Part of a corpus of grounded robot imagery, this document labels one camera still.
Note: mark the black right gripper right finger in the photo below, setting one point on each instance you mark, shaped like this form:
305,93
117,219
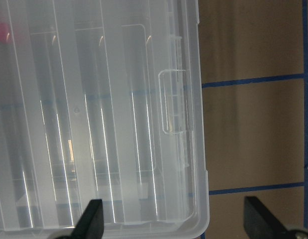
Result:
260,223

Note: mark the clear plastic box lid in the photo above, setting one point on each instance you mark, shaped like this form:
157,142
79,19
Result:
102,99

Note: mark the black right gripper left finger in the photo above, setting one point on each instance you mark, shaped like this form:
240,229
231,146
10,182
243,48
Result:
91,223

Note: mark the red block under lid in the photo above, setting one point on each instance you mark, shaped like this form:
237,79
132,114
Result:
4,32

